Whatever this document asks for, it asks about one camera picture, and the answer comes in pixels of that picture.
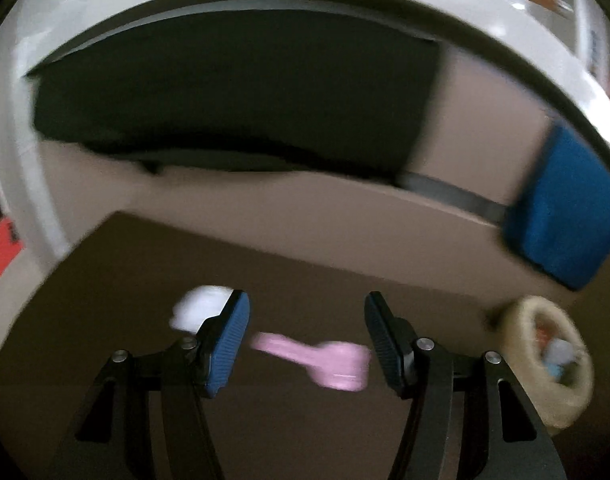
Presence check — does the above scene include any pink plastic scoop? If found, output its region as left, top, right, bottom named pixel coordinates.
left=250, top=333, right=371, bottom=392

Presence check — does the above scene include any crumpled white tissue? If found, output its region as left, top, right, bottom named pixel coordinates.
left=169, top=285, right=233, bottom=334

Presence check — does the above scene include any dark brown low table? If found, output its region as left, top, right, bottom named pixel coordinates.
left=0, top=210, right=576, bottom=480

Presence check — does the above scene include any black cloth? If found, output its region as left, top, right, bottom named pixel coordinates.
left=32, top=10, right=442, bottom=183

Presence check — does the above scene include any blue towel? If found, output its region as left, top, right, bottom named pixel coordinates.
left=502, top=124, right=610, bottom=292

